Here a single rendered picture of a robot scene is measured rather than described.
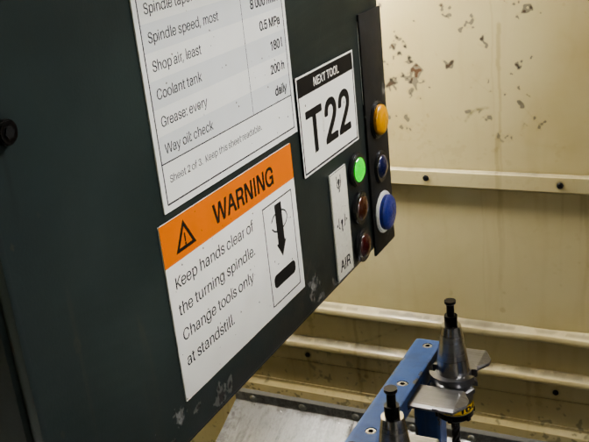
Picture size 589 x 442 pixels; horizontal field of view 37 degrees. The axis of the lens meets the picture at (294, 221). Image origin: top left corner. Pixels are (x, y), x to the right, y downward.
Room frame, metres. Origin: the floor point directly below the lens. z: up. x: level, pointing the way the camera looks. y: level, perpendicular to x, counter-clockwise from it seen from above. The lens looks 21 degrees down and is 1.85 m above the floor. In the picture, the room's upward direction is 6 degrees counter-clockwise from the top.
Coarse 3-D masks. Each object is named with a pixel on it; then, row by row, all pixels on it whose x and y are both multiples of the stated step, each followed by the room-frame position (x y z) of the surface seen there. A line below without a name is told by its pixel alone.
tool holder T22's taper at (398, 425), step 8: (384, 416) 0.84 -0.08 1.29; (400, 416) 0.84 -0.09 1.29; (384, 424) 0.83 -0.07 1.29; (392, 424) 0.82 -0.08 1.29; (400, 424) 0.83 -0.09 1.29; (384, 432) 0.83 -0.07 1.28; (392, 432) 0.82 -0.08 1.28; (400, 432) 0.82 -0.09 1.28; (384, 440) 0.83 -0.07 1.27; (392, 440) 0.82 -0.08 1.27; (400, 440) 0.82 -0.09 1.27; (408, 440) 0.83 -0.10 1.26
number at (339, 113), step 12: (336, 84) 0.64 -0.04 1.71; (348, 84) 0.66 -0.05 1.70; (324, 96) 0.62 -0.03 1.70; (336, 96) 0.64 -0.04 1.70; (348, 96) 0.66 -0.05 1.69; (324, 108) 0.62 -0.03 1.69; (336, 108) 0.64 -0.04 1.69; (348, 108) 0.66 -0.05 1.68; (324, 120) 0.62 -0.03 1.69; (336, 120) 0.64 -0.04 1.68; (348, 120) 0.66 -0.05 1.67; (324, 132) 0.62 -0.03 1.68; (336, 132) 0.64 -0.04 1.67; (348, 132) 0.66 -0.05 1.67; (336, 144) 0.63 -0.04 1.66
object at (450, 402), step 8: (416, 392) 1.00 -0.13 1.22; (424, 392) 1.00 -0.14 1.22; (432, 392) 1.00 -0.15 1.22; (440, 392) 0.99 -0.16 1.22; (448, 392) 0.99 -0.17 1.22; (456, 392) 0.99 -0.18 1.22; (464, 392) 0.99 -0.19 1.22; (416, 400) 0.98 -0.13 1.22; (424, 400) 0.98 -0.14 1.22; (432, 400) 0.98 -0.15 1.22; (440, 400) 0.98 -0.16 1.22; (448, 400) 0.97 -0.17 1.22; (456, 400) 0.97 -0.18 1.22; (464, 400) 0.97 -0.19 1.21; (416, 408) 0.97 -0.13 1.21; (424, 408) 0.97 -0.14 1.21; (432, 408) 0.96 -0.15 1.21; (440, 408) 0.96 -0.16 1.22; (448, 408) 0.96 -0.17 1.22; (456, 408) 0.96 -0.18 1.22; (464, 408) 0.96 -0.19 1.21
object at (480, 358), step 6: (468, 348) 1.10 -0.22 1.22; (468, 354) 1.08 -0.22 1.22; (474, 354) 1.08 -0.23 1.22; (480, 354) 1.08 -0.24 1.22; (486, 354) 1.08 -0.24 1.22; (474, 360) 1.06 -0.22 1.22; (480, 360) 1.06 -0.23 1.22; (486, 360) 1.06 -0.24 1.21; (480, 366) 1.05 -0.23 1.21; (486, 366) 1.06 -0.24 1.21
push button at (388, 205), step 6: (384, 198) 0.70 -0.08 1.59; (390, 198) 0.70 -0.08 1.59; (384, 204) 0.69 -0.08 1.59; (390, 204) 0.70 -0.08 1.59; (384, 210) 0.69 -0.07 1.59; (390, 210) 0.70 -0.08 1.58; (384, 216) 0.69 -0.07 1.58; (390, 216) 0.70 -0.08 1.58; (384, 222) 0.69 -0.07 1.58; (390, 222) 0.70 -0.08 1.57; (384, 228) 0.70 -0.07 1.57
